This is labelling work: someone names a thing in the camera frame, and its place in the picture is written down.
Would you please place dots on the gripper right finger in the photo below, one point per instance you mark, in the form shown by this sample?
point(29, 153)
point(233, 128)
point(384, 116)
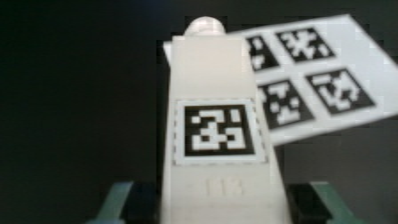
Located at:
point(316, 205)

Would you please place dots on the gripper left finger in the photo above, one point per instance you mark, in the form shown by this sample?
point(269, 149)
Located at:
point(130, 204)

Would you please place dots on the white desk leg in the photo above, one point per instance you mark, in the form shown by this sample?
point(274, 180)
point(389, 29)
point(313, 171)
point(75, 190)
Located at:
point(222, 186)

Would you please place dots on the fiducial marker sheet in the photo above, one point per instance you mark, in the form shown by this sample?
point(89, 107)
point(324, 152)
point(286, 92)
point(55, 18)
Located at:
point(325, 76)

